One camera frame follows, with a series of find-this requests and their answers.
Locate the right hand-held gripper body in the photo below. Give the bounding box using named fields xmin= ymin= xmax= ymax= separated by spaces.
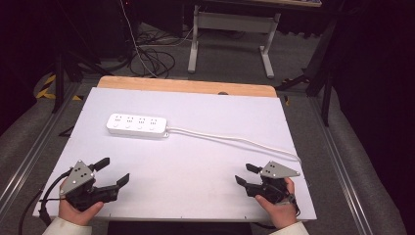
xmin=245 ymin=160 xmax=301 ymax=206

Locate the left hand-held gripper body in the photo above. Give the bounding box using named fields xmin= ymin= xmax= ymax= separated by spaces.
xmin=59 ymin=159 xmax=118 ymax=212

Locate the person's left hand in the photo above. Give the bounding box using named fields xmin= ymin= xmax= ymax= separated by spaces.
xmin=58 ymin=179 xmax=105 ymax=227

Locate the person's right hand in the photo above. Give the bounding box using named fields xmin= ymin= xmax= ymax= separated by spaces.
xmin=254 ymin=177 xmax=299 ymax=230

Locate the white board table cover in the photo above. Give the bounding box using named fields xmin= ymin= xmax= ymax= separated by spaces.
xmin=32 ymin=86 xmax=318 ymax=223

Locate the white power strip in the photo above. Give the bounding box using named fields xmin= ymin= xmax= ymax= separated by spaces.
xmin=106 ymin=113 xmax=170 ymax=139

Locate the black tripod stand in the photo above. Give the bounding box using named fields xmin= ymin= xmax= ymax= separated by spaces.
xmin=52 ymin=0 xmax=114 ymax=115

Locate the black metal stand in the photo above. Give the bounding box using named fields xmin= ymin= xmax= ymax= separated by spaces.
xmin=274 ymin=18 xmax=339 ymax=127

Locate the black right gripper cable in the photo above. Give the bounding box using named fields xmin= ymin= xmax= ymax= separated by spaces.
xmin=253 ymin=190 xmax=301 ymax=230

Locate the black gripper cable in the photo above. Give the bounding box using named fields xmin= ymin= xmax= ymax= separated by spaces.
xmin=253 ymin=190 xmax=301 ymax=230
xmin=18 ymin=168 xmax=73 ymax=235

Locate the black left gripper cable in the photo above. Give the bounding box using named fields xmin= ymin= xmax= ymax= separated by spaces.
xmin=18 ymin=168 xmax=73 ymax=235

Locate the white power strip cable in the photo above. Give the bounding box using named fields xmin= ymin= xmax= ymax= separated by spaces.
xmin=165 ymin=125 xmax=302 ymax=164

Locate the aluminium rail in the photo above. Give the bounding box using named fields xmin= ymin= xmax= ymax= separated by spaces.
xmin=308 ymin=97 xmax=374 ymax=235
xmin=0 ymin=80 xmax=83 ymax=212

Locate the black floor cables bundle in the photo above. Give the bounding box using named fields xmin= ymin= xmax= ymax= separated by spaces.
xmin=127 ymin=30 xmax=192 ymax=79

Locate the thin white floor cable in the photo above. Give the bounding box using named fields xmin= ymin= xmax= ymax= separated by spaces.
xmin=118 ymin=0 xmax=159 ymax=78

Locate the white metal desk frame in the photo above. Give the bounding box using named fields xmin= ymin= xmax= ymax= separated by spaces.
xmin=187 ymin=4 xmax=282 ymax=79

